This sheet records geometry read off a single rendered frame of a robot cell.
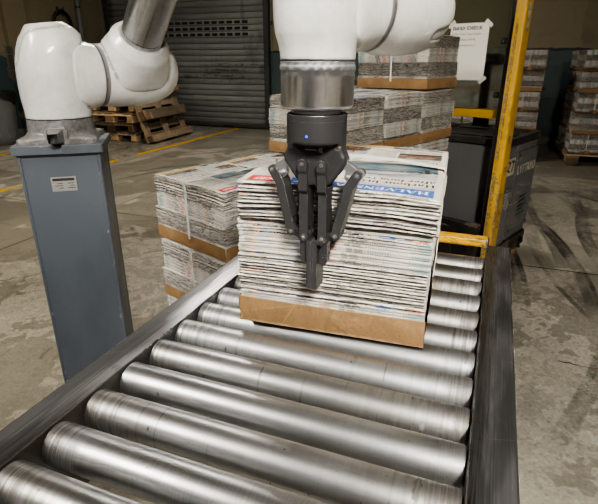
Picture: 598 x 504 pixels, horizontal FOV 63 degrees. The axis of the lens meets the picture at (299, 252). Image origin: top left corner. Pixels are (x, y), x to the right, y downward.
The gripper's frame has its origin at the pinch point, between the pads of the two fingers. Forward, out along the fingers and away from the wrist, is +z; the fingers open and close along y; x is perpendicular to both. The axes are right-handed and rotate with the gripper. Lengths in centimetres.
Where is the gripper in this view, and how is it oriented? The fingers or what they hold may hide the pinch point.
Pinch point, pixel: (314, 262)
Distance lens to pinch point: 68.2
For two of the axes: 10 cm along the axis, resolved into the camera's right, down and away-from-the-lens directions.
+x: -3.6, 3.4, -8.7
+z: 0.0, 9.3, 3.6
